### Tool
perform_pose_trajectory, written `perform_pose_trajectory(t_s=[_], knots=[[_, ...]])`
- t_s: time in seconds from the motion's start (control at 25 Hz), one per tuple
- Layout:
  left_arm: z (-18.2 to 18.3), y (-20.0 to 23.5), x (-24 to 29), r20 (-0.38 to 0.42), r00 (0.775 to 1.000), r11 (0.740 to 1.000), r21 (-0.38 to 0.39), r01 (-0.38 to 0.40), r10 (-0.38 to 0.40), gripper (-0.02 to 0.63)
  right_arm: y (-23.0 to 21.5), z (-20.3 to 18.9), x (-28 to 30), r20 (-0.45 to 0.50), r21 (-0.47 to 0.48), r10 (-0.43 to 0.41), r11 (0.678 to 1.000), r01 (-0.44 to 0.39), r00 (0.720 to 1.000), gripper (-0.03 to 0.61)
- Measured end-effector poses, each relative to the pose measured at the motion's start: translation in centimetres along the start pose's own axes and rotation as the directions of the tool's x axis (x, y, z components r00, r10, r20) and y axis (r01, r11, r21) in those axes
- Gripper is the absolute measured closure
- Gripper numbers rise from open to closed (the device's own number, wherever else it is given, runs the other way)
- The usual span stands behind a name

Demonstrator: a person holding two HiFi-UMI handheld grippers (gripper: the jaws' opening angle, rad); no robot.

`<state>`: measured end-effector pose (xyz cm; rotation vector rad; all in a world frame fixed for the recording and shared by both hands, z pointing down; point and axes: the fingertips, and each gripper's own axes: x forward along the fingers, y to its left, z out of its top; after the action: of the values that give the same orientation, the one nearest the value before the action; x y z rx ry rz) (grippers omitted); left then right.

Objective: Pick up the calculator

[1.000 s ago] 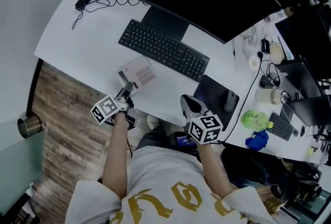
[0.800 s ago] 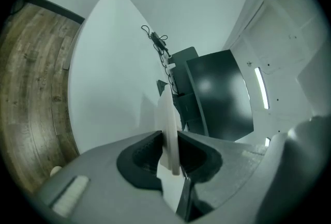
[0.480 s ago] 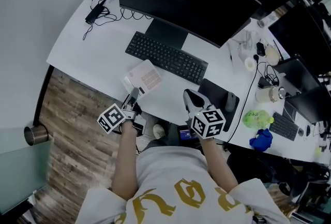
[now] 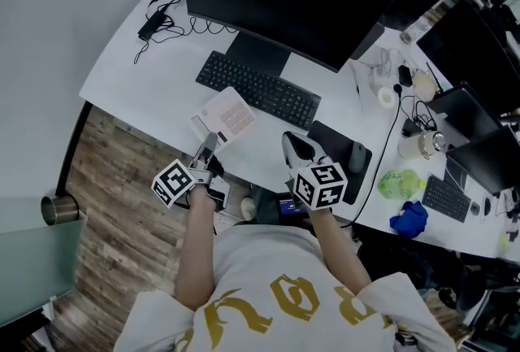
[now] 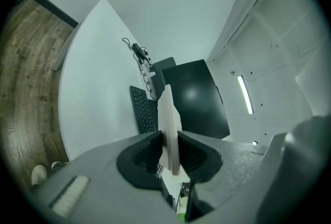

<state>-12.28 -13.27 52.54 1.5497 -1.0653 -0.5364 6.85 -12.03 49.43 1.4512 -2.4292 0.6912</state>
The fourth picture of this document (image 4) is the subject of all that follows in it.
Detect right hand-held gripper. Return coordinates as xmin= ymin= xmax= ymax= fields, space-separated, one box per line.
xmin=282 ymin=131 xmax=349 ymax=212

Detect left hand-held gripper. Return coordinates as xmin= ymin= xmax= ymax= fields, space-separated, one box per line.
xmin=151 ymin=133 xmax=232 ymax=210

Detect person's right forearm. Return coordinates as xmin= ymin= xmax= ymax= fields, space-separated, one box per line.
xmin=310 ymin=206 xmax=373 ymax=297

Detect person's left forearm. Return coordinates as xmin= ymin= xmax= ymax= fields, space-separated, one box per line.
xmin=174 ymin=189 xmax=216 ymax=309

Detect black mouse pad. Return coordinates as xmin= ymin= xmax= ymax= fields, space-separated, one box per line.
xmin=307 ymin=120 xmax=373 ymax=206

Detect grey computer mouse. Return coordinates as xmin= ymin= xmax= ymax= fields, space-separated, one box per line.
xmin=348 ymin=141 xmax=366 ymax=173

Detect black device with blue screen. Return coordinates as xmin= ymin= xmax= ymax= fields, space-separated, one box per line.
xmin=275 ymin=192 xmax=312 ymax=226

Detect person's grey trouser leg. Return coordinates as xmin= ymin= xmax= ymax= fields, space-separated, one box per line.
xmin=251 ymin=185 xmax=281 ymax=225

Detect long black keyboard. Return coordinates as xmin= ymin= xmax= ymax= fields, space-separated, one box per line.
xmin=195 ymin=50 xmax=323 ymax=131

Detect white tape roll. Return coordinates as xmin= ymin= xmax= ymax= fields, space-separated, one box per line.
xmin=376 ymin=86 xmax=396 ymax=108

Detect green plastic bottle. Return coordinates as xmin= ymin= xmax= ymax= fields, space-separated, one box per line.
xmin=377 ymin=169 xmax=427 ymax=200

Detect glass jar with metal lid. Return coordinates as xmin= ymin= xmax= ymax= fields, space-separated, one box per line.
xmin=397 ymin=130 xmax=446 ymax=160

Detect blue cloth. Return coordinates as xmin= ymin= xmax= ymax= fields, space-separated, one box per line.
xmin=389 ymin=200 xmax=429 ymax=240

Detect dark grey monitor stand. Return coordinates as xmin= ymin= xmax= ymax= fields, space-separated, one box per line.
xmin=351 ymin=20 xmax=386 ymax=61

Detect black charger plug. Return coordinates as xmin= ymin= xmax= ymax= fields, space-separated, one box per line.
xmin=397 ymin=64 xmax=414 ymax=86

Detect black power adapter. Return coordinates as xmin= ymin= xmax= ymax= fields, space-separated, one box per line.
xmin=136 ymin=11 xmax=166 ymax=41

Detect cream round object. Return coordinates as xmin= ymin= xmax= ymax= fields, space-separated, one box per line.
xmin=412 ymin=68 xmax=440 ymax=102

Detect short black keyboard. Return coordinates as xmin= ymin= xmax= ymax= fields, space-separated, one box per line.
xmin=421 ymin=174 xmax=472 ymax=224

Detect metal cylinder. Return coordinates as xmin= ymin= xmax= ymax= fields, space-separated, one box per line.
xmin=40 ymin=195 xmax=80 ymax=226

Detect black laptop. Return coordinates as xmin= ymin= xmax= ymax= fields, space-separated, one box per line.
xmin=426 ymin=84 xmax=503 ymax=148

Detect white shirt with gold print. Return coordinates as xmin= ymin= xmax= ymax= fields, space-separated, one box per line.
xmin=113 ymin=222 xmax=458 ymax=352

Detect black monitor with thin bezel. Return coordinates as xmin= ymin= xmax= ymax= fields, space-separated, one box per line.
xmin=445 ymin=124 xmax=520 ymax=195

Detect wide black monitor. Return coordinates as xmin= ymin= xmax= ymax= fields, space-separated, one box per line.
xmin=416 ymin=0 xmax=520 ymax=128

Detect frosted glass panel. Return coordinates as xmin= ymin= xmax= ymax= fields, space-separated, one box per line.
xmin=0 ymin=215 xmax=89 ymax=315

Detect long black cable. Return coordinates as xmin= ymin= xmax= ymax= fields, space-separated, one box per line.
xmin=340 ymin=84 xmax=405 ymax=229

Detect coiled black adapter cable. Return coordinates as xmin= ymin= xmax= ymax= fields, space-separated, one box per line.
xmin=133 ymin=0 xmax=239 ymax=65

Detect tangled black cables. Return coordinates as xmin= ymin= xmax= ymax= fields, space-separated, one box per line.
xmin=401 ymin=94 xmax=439 ymax=137

